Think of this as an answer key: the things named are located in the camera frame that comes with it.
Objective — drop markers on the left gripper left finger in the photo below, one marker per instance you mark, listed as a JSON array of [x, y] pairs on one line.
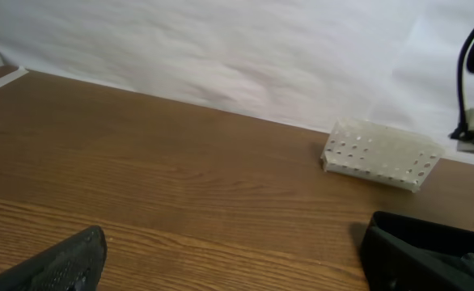
[[51, 271]]

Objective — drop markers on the white test tube rack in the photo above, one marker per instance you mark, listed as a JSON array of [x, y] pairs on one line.
[[378, 155]]

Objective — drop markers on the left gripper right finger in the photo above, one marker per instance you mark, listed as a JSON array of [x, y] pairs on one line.
[[403, 271]]

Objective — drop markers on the black tray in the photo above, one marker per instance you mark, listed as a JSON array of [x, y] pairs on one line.
[[431, 234]]

